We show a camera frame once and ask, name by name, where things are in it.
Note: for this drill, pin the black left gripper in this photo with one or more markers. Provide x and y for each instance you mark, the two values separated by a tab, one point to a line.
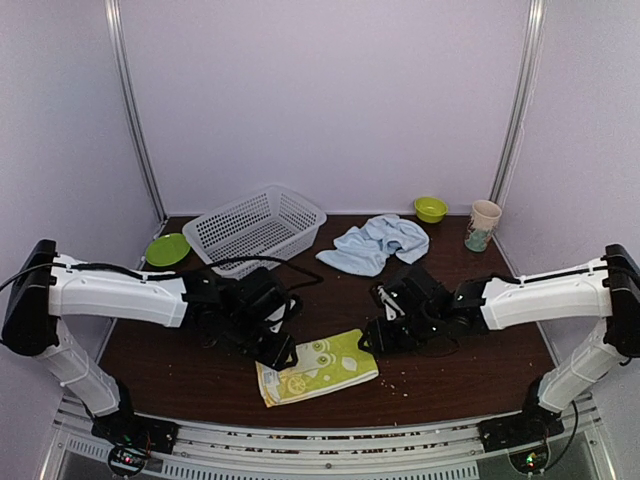
277	355

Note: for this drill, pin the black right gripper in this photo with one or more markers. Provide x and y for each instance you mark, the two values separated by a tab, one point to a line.
382	343

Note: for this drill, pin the green patterned white towel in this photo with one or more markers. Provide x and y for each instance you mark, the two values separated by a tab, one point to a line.
324	366

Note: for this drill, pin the light blue towel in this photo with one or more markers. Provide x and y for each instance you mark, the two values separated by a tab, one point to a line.
364	251

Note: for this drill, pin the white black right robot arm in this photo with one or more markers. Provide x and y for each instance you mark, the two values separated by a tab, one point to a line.
606	288

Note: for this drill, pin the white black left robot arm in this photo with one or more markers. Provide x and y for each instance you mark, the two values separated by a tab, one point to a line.
50	287

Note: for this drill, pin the white perforated plastic basket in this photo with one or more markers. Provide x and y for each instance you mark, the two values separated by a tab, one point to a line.
273	221

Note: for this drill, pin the small green bowl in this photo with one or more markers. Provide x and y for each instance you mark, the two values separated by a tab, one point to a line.
430	209

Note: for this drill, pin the green plate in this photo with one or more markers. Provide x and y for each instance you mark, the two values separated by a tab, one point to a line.
167	250

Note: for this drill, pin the floral ceramic cup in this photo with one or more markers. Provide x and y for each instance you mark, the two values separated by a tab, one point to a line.
483	221

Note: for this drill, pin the left circuit board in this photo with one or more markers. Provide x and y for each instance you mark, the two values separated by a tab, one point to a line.
124	461

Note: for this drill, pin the circuit board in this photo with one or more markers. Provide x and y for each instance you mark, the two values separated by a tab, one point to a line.
124	461
530	461

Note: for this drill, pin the right circuit board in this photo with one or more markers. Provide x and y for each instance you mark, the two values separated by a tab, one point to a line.
530	461

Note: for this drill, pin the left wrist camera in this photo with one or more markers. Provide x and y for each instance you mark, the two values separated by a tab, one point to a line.
264	301

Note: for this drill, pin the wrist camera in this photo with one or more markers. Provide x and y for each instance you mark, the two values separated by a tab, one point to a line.
264	301
410	290

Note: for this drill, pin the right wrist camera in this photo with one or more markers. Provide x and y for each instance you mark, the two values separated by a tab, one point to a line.
410	290

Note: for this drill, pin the right aluminium corner post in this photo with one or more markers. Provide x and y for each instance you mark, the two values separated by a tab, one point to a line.
523	90

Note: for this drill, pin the aluminium corner post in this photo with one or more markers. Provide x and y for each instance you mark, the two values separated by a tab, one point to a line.
132	115
523	90

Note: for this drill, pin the left aluminium corner post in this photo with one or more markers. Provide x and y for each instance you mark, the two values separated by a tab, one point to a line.
132	115

